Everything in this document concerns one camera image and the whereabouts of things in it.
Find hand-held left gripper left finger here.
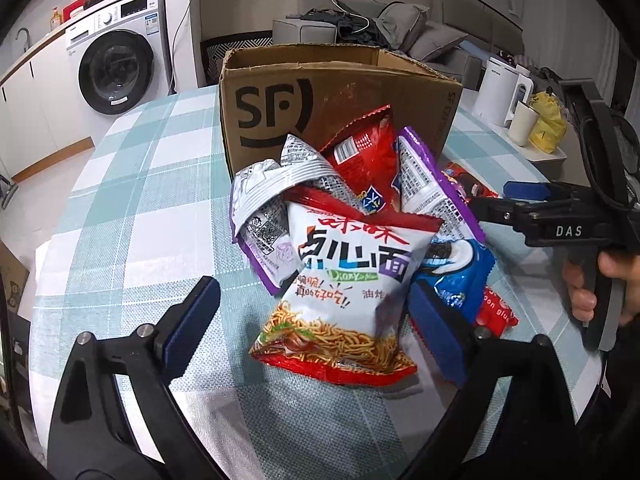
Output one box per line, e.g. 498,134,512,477
47,275,223,480

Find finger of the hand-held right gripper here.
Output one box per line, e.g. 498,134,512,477
469,196,531,226
503,181,591,201

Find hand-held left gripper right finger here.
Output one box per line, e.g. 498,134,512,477
400,280,601,480

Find red chocolate cookie pack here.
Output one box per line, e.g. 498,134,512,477
442,161,501,201

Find small red snack packet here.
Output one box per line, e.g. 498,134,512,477
472,285,520,338

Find blue cookie packet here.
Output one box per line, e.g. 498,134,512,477
410,237,497,326

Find purple edged snack packet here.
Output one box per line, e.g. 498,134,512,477
397,126,487,251

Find white noodle snack packet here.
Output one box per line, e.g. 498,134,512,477
250,186,443,386

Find purple silver snack packet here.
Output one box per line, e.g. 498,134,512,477
229,134,368,296

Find red chip packet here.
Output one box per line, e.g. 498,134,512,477
319,105,406,216

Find brown cardboard box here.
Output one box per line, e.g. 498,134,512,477
218,44,464,176

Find person's right hand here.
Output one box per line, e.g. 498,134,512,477
561,252,640,328

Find grey side table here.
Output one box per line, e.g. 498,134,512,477
450,90,568,181

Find cream cup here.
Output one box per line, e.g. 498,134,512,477
509,101,540,147

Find yellow plastic bag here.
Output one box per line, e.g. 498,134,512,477
529,91,568,155

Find white electric kettle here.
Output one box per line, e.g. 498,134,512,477
472,57,536,128

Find teal checkered tablecloth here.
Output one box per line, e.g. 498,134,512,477
27,85,606,480

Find grey pillow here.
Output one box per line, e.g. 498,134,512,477
407,22,468,63
374,2,431,41

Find grey sofa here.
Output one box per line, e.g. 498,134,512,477
272,0,526,81

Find small cardboard box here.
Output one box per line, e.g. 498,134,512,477
0,242,31,321

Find dark clothes pile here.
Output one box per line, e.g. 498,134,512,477
300,0,396,46

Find white washing machine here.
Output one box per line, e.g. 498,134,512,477
65,0,173,117

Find white counter cabinets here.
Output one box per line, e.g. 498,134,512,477
0,7,96,181

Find black white patterned basket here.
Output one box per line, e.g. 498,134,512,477
200,31,275,88

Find red box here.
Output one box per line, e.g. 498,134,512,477
62,0,98,23

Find white charging cable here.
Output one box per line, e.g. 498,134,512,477
320,0,371,32

